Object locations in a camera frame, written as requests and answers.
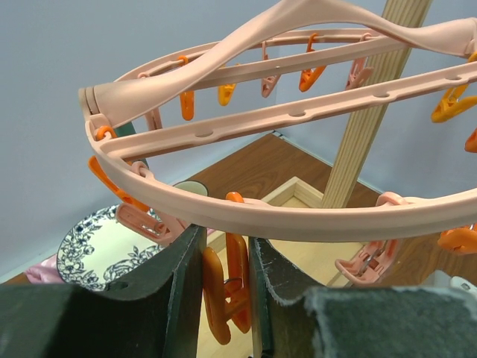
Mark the wooden hanging rack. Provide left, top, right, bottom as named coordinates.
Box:
left=193, top=0, right=434, bottom=292

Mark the pink cloth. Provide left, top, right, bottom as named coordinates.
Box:
left=25, top=260, right=63, bottom=284

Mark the pink round clip hanger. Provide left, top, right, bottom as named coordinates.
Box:
left=78, top=1, right=476, bottom=242

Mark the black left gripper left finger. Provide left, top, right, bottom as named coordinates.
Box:
left=1, top=225, right=206, bottom=357

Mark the floral ceramic plate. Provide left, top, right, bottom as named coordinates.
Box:
left=57, top=204, right=165, bottom=291

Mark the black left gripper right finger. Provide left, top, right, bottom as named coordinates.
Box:
left=249, top=239, right=476, bottom=357

